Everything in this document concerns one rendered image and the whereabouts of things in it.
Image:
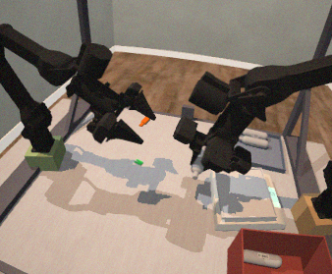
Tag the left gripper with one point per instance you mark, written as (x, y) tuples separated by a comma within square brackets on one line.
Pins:
[(186, 133)]

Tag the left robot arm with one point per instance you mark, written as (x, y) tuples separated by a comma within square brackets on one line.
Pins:
[(211, 94)]

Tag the red open box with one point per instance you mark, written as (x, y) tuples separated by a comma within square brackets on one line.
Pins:
[(301, 254)]

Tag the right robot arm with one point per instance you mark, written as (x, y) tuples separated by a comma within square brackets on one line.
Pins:
[(54, 66)]

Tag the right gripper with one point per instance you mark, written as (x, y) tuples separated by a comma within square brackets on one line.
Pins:
[(104, 99)]

